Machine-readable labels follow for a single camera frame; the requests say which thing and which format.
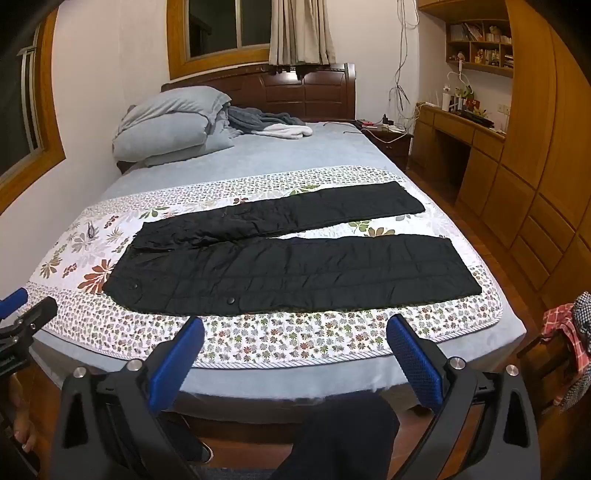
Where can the folded grey duvet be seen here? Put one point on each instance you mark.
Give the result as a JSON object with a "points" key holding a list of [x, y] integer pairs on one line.
{"points": [[180, 104], [171, 141]]}

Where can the floral quilted bedspread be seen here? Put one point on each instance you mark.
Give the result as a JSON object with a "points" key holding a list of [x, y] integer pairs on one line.
{"points": [[295, 337]]}

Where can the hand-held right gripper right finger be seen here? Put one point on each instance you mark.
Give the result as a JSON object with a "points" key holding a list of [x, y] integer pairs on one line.
{"points": [[413, 362]]}

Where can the dark grey blanket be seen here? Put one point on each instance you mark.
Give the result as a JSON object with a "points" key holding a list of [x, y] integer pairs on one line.
{"points": [[263, 117]]}

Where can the wooden wall shelf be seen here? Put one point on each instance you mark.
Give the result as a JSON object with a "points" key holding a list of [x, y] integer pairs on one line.
{"points": [[480, 48]]}

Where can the dark slipper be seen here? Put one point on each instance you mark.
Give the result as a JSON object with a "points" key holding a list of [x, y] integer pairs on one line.
{"points": [[203, 452]]}

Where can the black quilted pants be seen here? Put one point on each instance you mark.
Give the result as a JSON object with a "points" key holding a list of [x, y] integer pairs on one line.
{"points": [[295, 272]]}

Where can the bed with grey sheet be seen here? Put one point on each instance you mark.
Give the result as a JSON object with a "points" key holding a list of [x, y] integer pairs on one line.
{"points": [[318, 152]]}

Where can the dark wooden headboard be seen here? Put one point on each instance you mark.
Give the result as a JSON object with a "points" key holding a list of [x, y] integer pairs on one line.
{"points": [[304, 90]]}

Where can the white router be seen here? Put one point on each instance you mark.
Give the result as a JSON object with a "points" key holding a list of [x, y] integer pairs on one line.
{"points": [[447, 101]]}

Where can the person's leg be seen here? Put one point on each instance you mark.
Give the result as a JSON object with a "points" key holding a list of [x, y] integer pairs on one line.
{"points": [[341, 443]]}

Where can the white desk lamp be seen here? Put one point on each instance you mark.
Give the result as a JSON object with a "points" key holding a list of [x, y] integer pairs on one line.
{"points": [[461, 81]]}

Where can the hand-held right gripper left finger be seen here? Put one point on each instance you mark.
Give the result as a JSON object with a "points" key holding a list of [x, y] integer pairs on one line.
{"points": [[182, 353]]}

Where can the wooden wardrobe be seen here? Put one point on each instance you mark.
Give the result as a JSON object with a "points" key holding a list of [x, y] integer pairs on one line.
{"points": [[545, 152]]}

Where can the wooden chair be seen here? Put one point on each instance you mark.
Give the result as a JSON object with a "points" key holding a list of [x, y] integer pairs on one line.
{"points": [[535, 364]]}

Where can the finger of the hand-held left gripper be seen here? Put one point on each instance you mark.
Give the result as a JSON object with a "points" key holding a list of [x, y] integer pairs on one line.
{"points": [[13, 302], [34, 318]]}

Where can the red checked cloth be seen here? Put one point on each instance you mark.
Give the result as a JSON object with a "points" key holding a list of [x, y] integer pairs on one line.
{"points": [[556, 323]]}

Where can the wooden desk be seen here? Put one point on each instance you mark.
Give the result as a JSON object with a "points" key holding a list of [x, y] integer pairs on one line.
{"points": [[466, 143]]}

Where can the black white houndstooth cloth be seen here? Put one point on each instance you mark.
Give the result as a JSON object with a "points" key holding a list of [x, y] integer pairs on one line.
{"points": [[582, 332]]}

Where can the dark wooden nightstand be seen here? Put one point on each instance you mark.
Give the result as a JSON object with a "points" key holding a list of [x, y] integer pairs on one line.
{"points": [[392, 145]]}

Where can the wooden framed side window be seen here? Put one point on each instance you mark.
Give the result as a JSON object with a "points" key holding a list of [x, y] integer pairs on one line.
{"points": [[18, 106]]}

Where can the beige curtain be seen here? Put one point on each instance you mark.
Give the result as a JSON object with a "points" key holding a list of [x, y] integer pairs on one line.
{"points": [[302, 30]]}

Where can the white fleece garment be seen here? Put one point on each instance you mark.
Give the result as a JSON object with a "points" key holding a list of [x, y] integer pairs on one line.
{"points": [[288, 131]]}

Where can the black keyboard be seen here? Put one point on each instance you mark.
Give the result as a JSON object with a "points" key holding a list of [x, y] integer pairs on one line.
{"points": [[475, 119]]}

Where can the person's left hand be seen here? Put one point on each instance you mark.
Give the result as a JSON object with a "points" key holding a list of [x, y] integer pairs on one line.
{"points": [[23, 420]]}

